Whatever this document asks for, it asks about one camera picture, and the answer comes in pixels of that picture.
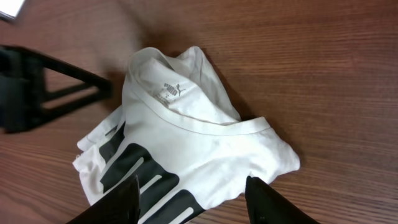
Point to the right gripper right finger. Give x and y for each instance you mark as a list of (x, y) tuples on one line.
[(266, 206)]

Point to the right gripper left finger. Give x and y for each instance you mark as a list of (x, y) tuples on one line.
[(119, 206)]

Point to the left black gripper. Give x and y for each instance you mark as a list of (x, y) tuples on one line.
[(39, 88)]

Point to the white t-shirt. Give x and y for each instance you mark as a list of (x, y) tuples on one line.
[(178, 133)]

